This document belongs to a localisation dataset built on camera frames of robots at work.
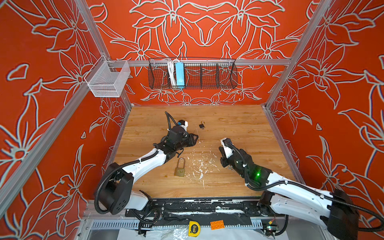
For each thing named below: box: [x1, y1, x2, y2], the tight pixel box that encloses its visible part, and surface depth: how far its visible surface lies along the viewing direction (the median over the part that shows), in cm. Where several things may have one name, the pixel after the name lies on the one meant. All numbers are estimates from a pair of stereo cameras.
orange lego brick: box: [210, 219, 225, 231], surface depth 70 cm
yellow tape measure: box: [188, 220, 201, 237], surface depth 68 cm
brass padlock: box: [174, 157, 186, 177], surface depth 87 cm
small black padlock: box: [199, 120, 206, 130], surface depth 109 cm
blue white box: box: [175, 62, 185, 89], surface depth 91 cm
